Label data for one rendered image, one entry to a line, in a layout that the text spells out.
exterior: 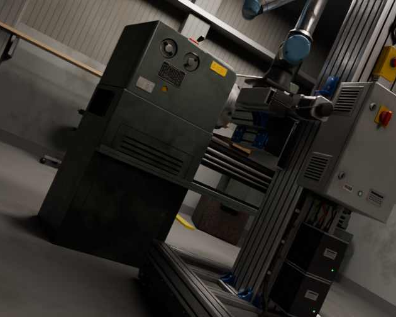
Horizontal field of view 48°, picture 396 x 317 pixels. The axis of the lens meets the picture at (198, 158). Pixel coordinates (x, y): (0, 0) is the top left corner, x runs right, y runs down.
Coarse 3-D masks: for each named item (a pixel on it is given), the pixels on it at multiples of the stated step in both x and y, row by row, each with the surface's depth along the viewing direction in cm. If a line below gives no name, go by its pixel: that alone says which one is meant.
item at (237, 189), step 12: (228, 180) 570; (228, 192) 507; (240, 192) 507; (204, 204) 524; (216, 204) 512; (192, 216) 569; (204, 216) 511; (216, 216) 512; (228, 216) 513; (240, 216) 515; (204, 228) 511; (216, 228) 512; (228, 228) 514; (240, 228) 515; (228, 240) 514
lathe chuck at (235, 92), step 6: (234, 84) 277; (234, 90) 272; (234, 96) 271; (228, 102) 268; (234, 102) 270; (228, 108) 269; (234, 108) 271; (222, 114) 270; (222, 120) 273; (228, 120) 274; (216, 126) 279
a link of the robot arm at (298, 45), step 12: (312, 0) 202; (324, 0) 202; (312, 12) 201; (300, 24) 202; (312, 24) 202; (288, 36) 203; (300, 36) 198; (288, 48) 199; (300, 48) 199; (288, 60) 203; (300, 60) 200
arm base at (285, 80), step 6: (276, 66) 214; (270, 72) 214; (276, 72) 213; (282, 72) 213; (288, 72) 214; (270, 78) 212; (276, 78) 212; (282, 78) 212; (288, 78) 214; (282, 84) 212; (288, 84) 214
